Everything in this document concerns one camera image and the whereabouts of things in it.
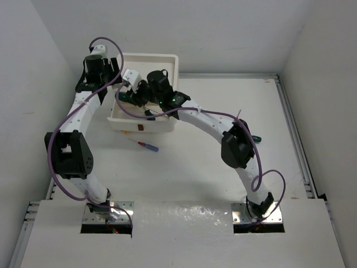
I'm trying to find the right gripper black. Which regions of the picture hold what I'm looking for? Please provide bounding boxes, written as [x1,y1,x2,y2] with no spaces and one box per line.
[126,79,162,107]

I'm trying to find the stubby green screwdriver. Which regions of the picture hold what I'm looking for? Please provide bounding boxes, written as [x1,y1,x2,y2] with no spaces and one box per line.
[144,109,156,121]

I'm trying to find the white drawer container box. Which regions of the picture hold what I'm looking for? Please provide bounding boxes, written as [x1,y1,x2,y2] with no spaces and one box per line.
[113,52,180,112]

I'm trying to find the long green screwdriver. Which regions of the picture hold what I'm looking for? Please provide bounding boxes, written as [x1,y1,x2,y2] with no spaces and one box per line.
[118,93,162,114]

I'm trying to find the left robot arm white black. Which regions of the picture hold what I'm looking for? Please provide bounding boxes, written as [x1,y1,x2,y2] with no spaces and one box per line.
[45,54,121,211]

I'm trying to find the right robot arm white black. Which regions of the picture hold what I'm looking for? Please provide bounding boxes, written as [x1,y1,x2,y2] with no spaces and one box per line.
[123,69,273,219]

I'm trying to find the small blue red screwdriver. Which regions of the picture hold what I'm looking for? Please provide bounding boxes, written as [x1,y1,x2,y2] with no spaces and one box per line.
[128,138,159,152]

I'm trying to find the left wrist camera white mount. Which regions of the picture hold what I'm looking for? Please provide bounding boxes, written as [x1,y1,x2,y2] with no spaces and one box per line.
[90,44,107,58]

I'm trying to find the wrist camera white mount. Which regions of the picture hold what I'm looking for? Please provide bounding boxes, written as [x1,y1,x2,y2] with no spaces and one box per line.
[90,44,107,58]
[122,69,142,93]

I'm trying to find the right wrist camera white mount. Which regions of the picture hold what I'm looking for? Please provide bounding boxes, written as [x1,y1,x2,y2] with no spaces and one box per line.
[122,69,142,93]

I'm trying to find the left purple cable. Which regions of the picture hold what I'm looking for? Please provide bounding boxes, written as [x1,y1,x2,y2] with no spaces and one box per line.
[46,36,134,229]

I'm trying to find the purple cable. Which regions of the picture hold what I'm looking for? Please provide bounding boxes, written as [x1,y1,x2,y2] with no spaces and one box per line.
[46,36,134,229]
[115,83,287,224]

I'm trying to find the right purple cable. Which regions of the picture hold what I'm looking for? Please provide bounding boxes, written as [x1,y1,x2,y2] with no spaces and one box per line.
[115,83,287,224]

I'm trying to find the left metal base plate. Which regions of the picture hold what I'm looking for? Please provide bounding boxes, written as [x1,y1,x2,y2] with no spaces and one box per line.
[82,202,134,224]

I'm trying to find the metal base plate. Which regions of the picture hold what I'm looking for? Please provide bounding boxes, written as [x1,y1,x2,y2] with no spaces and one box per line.
[82,202,134,224]
[231,202,283,224]

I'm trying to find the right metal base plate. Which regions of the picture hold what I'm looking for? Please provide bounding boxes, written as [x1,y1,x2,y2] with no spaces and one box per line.
[231,202,283,224]

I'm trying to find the aluminium frame rail right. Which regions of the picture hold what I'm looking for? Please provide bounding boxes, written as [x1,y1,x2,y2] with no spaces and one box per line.
[275,76,327,203]

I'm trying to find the aluminium frame rail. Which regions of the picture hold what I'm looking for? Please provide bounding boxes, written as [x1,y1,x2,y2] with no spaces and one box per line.
[8,179,56,268]
[275,76,327,203]

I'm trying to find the aluminium frame rail left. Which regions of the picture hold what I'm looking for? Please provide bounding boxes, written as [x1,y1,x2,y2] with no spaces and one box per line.
[8,179,56,268]

